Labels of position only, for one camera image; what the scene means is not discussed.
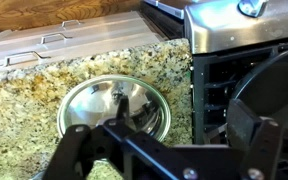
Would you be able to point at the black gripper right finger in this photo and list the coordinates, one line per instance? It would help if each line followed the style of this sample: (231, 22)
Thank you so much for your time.
(250, 133)

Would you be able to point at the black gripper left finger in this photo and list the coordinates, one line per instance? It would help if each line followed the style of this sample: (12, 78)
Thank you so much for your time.
(67, 153)

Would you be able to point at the glass lid with steel rim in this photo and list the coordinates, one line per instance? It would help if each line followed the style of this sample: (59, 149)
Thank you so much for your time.
(84, 103)

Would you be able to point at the stainless steel gas stove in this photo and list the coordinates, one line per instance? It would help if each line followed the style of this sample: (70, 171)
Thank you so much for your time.
(217, 26)

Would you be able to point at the silver stove knob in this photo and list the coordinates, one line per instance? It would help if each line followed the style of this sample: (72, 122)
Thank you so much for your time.
(252, 6)

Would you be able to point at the large black frying pan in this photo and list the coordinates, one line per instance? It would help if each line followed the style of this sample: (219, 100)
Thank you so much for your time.
(277, 86)

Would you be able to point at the white drawer cabinet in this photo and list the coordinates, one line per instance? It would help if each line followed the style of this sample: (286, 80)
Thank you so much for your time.
(110, 30)

